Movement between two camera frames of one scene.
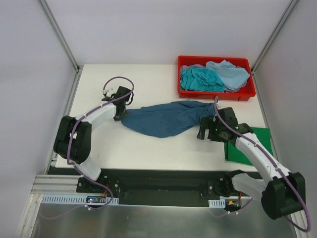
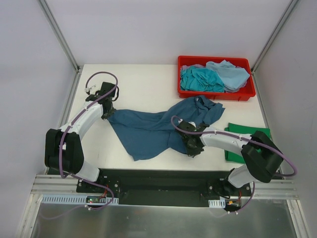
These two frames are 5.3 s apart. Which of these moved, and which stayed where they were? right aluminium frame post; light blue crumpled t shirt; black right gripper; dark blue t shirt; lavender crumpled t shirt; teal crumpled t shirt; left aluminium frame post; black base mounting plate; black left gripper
Moved: black right gripper; black left gripper; dark blue t shirt
Stayed: lavender crumpled t shirt; teal crumpled t shirt; right aluminium frame post; left aluminium frame post; light blue crumpled t shirt; black base mounting plate
